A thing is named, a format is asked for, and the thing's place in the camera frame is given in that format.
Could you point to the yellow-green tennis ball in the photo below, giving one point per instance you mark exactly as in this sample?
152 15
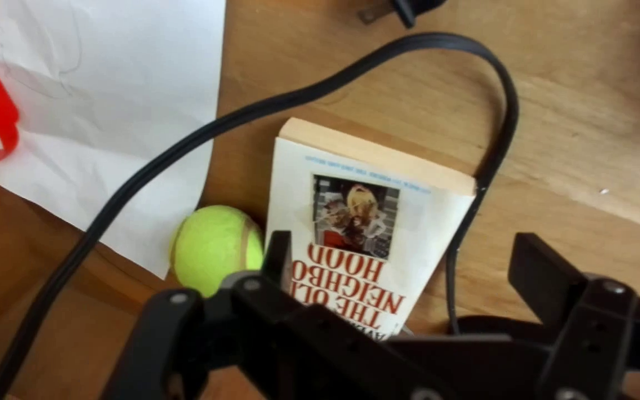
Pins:
212 248

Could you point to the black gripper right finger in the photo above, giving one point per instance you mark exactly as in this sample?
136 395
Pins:
594 335

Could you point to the white paperback book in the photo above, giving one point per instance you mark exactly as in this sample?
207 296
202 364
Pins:
423 222

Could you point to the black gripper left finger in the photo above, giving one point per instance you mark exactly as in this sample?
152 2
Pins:
261 341

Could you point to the white paper sheet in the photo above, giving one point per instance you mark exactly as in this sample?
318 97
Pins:
113 90

